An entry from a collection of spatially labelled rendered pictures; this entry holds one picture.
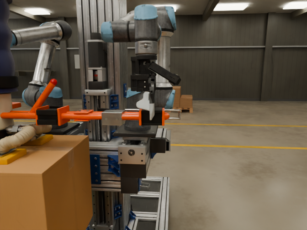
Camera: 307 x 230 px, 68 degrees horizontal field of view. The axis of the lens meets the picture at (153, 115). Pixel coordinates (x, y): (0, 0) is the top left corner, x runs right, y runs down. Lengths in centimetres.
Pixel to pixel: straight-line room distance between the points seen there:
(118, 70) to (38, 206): 90
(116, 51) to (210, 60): 1010
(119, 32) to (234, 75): 1085
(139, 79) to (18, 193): 48
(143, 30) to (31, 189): 57
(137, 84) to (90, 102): 68
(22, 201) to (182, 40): 1088
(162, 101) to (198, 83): 1016
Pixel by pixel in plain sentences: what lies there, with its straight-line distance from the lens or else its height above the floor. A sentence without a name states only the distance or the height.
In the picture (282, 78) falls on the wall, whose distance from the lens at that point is 1235.
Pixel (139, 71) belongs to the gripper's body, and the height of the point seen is 135.
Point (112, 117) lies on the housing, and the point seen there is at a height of 120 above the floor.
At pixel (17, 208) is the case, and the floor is 97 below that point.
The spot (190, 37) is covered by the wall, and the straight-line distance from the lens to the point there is 1138.
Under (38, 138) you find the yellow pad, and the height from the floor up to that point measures 109.
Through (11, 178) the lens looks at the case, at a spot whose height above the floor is 106.
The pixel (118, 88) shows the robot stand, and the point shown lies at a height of 125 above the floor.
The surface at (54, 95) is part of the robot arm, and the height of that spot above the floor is 123.
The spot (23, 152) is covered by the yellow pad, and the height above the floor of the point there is 109.
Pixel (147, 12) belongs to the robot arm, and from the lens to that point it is 77.
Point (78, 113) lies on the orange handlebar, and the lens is 81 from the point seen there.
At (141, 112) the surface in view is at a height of 122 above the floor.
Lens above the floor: 135
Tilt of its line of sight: 11 degrees down
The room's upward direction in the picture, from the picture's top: straight up
